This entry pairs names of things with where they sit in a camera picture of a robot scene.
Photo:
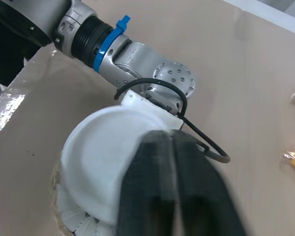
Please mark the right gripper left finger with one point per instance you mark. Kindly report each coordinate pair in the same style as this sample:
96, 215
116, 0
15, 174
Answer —
147, 186

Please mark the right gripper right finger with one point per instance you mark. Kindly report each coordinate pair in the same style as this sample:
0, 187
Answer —
206, 196

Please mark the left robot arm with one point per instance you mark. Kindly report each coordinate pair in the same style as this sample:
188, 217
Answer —
127, 54

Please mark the white feather shuttlecock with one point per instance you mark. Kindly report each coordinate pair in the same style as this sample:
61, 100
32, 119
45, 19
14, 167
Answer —
76, 216

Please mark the robot body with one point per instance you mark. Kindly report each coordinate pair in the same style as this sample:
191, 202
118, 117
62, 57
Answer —
5, 56

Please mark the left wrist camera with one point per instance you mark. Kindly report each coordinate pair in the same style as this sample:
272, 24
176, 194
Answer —
147, 105

